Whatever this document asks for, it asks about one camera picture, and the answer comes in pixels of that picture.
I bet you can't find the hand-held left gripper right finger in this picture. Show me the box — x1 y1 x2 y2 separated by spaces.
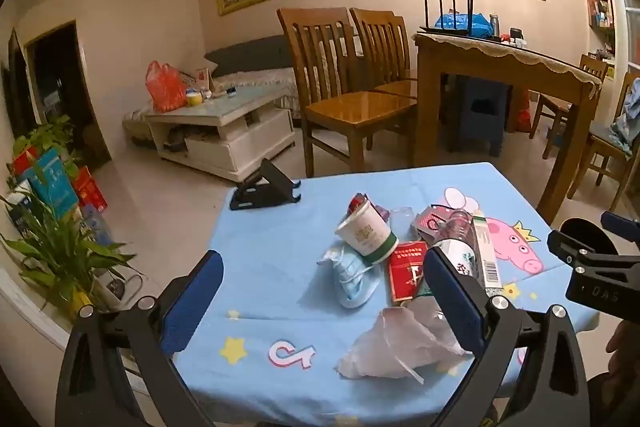
423 247 592 427

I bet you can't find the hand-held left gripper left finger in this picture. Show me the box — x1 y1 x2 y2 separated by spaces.
56 250 226 427

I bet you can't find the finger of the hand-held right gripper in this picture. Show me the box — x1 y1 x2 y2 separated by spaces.
601 211 640 253
546 229 640 270

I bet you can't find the black round bin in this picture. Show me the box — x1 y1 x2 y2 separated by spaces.
560 218 607 253

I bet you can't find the clear plastic bottle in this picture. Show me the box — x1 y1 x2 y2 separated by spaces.
415 209 476 303

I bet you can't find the white green toothpaste box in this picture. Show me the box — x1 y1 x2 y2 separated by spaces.
470 209 506 298

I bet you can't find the red cigarette pack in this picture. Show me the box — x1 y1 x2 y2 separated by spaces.
386 242 431 304

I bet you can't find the white plastic bag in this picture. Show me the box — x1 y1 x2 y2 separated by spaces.
334 302 473 385

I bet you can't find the pink snack packet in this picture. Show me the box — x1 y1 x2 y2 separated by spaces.
411 205 451 240

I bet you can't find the clear plastic wrapper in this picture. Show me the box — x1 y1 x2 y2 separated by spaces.
387 206 416 233

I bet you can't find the blue face mask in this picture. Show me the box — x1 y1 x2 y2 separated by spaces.
316 243 382 309

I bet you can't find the white paper cup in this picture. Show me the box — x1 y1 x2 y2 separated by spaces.
334 199 399 267

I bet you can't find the person's right hand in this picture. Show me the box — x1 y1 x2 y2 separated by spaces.
606 321 640 375

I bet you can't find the wooden slat-back chair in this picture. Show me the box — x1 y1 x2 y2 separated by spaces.
529 54 610 160
567 69 640 212
349 7 418 98
276 7 418 178

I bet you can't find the blue cartoon printed tablecloth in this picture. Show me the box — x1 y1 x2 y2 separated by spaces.
172 162 601 427

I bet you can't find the light blue cloth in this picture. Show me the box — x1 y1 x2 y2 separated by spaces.
607 77 640 158

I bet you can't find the black folding phone stand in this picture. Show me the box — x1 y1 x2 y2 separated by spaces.
229 158 302 211

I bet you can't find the red bag under table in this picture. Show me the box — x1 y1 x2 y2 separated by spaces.
505 89 531 132

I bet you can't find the long-leaf potted plant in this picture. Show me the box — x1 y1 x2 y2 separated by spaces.
0 157 136 323

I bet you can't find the white glass-top coffee table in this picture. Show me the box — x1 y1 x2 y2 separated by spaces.
145 84 296 182

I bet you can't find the red gift box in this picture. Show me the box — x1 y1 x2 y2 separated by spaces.
70 164 108 214

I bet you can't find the blue plastic stool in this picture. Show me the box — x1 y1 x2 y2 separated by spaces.
457 74 508 158

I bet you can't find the blue gift box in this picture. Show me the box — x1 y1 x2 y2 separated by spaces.
25 149 81 220

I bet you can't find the beige lace table cover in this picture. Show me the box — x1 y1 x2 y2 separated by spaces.
412 31 603 82

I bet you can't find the red plastic bag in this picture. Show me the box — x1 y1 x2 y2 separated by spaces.
145 61 188 112

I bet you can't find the wooden dining table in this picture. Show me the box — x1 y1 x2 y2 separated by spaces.
412 32 603 225

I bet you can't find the round-leaf potted plant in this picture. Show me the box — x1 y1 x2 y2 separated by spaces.
12 114 83 178

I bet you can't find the sofa with lace cover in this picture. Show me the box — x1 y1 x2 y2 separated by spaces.
122 34 361 148

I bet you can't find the blue plastic bag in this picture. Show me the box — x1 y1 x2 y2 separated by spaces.
434 11 493 40

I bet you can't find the black antenna router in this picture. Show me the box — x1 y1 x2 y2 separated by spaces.
419 0 501 40

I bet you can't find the grey sofa cushion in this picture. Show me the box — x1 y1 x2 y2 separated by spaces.
205 34 296 78

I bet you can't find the wall shelf with items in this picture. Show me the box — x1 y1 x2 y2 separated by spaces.
580 0 618 58

